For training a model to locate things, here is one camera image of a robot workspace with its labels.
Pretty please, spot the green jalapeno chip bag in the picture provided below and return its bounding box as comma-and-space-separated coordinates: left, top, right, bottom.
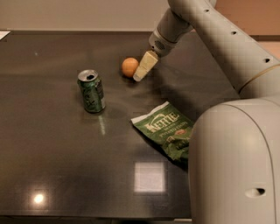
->
131, 101, 194, 163

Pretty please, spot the orange fruit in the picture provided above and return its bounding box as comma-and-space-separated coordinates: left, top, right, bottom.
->
122, 58, 139, 78

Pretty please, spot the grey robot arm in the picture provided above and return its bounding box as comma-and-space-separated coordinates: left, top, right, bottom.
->
133, 0, 280, 224

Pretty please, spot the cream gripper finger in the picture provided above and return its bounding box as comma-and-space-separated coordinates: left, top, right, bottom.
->
133, 50, 158, 81

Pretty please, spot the green soda can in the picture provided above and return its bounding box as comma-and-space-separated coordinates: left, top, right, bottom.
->
77, 69, 105, 113

